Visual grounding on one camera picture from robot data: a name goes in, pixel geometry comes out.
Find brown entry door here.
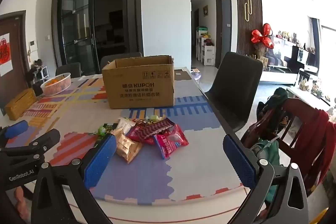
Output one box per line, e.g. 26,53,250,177
0,11,30,117

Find white basket of oranges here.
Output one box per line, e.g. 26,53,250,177
40,72,72,97

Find dark hallway door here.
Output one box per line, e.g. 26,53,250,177
215,0,232,69

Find small black box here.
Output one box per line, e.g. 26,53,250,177
33,81,44,96

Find flat cardboard sheet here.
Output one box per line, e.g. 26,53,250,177
175,69,193,81

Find black dining chair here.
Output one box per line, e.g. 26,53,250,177
204,51,264,132

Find person's left hand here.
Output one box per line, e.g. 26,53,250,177
14,185,30,217

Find slatted wood wall panel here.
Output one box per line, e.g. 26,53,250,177
235,0,263,56

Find gold wall ornament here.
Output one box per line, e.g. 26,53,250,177
244,0,255,22

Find red paper door poster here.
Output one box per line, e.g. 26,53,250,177
0,33,11,76

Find dark green cracker packet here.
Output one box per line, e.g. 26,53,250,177
102,123,118,135

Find red wooden chair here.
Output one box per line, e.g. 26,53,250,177
240,97,331,198

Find colourful patterned table mat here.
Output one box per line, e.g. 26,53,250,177
5,74,250,203

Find red garment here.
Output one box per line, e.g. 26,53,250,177
294,109,336,188

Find black piano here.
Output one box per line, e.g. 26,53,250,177
287,45,319,75

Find dark green backpack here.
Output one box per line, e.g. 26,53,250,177
256,88,289,135

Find yellow woven tissue box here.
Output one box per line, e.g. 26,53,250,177
4,88,37,121

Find white snack packet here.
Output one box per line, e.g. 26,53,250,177
117,117,136,135

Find maroon zigzag snack packet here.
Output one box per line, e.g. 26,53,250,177
127,119,174,145

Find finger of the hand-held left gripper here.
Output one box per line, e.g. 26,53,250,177
0,129,61,159
0,120,29,140

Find red snack packet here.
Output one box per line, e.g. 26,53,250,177
153,124,189,160

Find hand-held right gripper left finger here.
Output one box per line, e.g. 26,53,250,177
30,134,117,224

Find pile of oranges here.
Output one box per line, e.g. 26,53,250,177
45,78,65,86

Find beige snack packet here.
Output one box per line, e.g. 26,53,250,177
116,136,143,164
112,127,126,139

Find white shelf unit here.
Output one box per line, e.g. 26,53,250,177
196,27,215,66

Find red foil balloons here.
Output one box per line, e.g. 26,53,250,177
251,23,274,49

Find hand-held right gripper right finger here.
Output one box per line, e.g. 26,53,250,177
223,134,310,224

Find teal cloth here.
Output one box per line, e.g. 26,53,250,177
252,139,280,203

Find coffee table with ornaments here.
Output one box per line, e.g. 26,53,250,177
287,77,336,109

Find dark glass sliding door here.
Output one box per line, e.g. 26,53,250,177
52,0,143,75

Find red gold wrapped candy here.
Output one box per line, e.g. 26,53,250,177
131,118,153,126

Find brown cardboard box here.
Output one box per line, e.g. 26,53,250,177
102,55,175,109

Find small white toy shelf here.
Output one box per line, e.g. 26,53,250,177
28,59,49,88

